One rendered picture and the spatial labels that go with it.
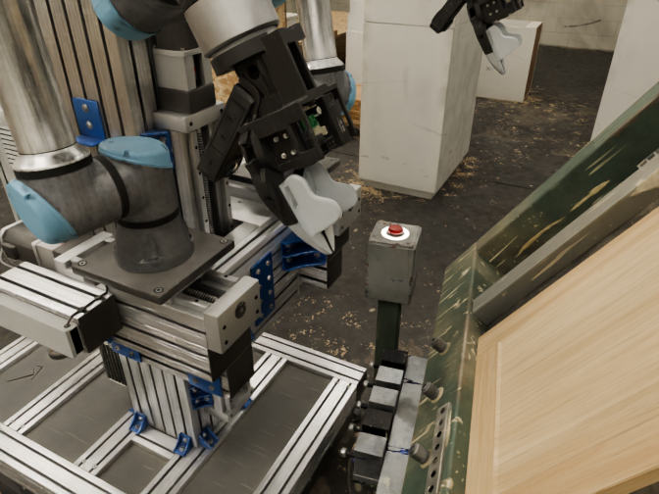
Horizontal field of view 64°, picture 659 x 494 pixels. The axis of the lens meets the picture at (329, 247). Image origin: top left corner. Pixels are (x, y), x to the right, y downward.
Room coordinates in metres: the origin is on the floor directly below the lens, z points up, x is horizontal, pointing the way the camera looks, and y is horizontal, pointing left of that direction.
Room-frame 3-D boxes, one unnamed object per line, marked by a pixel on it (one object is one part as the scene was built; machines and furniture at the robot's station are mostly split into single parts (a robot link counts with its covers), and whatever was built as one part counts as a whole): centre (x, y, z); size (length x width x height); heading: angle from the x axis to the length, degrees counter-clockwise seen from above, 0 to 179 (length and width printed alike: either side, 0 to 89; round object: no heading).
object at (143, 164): (0.89, 0.35, 1.20); 0.13 x 0.12 x 0.14; 139
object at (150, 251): (0.90, 0.34, 1.09); 0.15 x 0.15 x 0.10
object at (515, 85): (5.83, -1.85, 0.36); 0.58 x 0.45 x 0.72; 63
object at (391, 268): (1.16, -0.17, 0.84); 0.12 x 0.12 x 0.18; 73
